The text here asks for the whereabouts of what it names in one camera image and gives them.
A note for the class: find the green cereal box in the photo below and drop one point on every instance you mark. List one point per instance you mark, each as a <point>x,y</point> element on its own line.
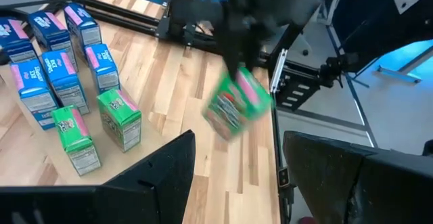
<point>236,105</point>
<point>76,139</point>
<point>120,119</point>

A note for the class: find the grey metal stand leg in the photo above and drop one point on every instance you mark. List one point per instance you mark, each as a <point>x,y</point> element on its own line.
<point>351,85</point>

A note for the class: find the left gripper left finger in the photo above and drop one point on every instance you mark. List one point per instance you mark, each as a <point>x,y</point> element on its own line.
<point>118,203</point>

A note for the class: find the dark red round object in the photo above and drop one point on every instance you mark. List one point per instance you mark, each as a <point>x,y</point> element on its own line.
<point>307,221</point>

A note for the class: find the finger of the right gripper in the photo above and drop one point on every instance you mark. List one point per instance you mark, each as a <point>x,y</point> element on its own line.
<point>232,51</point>
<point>253,46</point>

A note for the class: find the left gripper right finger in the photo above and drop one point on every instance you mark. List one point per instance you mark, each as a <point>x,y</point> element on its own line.
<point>355,190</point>

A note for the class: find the wooden shelf with black frame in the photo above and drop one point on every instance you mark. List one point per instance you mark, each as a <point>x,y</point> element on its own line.
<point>108,164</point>

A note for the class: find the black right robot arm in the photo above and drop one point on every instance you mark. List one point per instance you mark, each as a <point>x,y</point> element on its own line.
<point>189,17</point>

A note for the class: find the light blue Rice Krispies box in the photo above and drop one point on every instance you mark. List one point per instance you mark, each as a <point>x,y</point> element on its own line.
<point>64,78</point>
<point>32,92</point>
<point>101,66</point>

